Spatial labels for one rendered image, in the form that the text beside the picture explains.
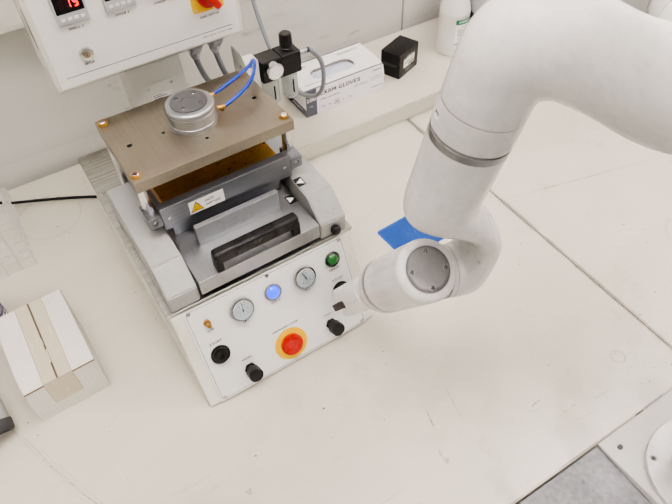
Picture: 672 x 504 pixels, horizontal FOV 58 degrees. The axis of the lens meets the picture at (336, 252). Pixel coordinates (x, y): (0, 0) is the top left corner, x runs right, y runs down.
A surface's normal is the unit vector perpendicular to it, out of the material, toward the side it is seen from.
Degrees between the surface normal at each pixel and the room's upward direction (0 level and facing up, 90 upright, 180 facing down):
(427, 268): 35
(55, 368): 2
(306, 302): 65
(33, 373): 1
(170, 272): 41
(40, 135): 90
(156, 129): 0
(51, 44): 90
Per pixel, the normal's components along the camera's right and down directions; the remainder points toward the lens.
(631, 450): -0.09, -0.68
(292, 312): 0.48, 0.29
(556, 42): -0.63, 0.29
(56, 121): 0.52, 0.64
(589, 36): -0.76, 0.14
